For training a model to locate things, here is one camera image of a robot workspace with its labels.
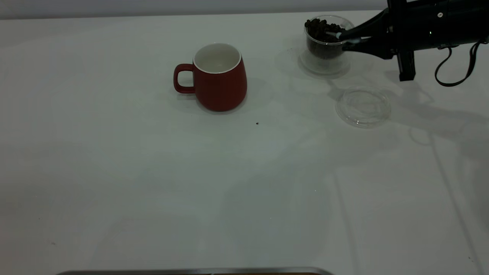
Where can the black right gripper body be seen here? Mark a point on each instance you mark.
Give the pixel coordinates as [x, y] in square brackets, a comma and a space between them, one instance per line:
[424, 26]

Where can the red ceramic mug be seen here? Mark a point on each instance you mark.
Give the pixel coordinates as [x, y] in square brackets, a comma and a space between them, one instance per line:
[221, 91]

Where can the clear glass saucer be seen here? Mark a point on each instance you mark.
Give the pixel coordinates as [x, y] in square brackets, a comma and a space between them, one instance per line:
[363, 114]

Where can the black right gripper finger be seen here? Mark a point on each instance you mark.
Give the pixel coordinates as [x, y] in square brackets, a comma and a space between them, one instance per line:
[374, 26]
[376, 47]

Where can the dark coffee beans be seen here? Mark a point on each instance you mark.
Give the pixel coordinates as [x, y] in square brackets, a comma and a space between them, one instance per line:
[317, 42]

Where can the clear double-wall glass cup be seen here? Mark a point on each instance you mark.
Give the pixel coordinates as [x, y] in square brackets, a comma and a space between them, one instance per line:
[324, 66]

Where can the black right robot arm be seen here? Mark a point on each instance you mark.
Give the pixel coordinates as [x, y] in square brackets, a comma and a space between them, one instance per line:
[473, 21]

